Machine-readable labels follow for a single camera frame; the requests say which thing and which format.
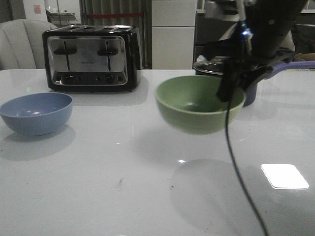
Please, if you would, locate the blue bowl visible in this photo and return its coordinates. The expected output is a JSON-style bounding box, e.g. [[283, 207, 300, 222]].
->
[[0, 92, 73, 136]]

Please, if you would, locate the white refrigerator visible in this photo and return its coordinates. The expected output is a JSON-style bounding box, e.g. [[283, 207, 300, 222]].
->
[[152, 0, 197, 69]]

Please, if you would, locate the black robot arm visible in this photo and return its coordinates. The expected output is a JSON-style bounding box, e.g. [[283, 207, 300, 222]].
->
[[202, 0, 306, 102]]

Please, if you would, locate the beige chair left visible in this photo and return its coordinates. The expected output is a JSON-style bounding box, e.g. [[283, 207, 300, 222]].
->
[[0, 19, 56, 70]]

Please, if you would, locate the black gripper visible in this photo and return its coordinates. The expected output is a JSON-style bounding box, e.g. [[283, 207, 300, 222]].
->
[[205, 40, 293, 102]]

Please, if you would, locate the black cable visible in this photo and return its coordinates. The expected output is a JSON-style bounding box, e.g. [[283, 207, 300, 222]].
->
[[225, 22, 271, 236]]

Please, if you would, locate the glass pot lid blue knob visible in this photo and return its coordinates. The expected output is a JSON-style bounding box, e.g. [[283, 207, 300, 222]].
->
[[193, 61, 223, 75]]

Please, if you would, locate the green bowl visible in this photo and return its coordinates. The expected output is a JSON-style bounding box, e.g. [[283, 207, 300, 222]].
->
[[155, 75, 246, 135]]

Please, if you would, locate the dark blue saucepan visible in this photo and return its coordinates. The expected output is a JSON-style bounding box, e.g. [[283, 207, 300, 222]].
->
[[195, 60, 315, 107]]

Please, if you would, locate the black and chrome toaster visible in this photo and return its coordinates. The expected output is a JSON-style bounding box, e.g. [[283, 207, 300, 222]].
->
[[42, 25, 142, 92]]

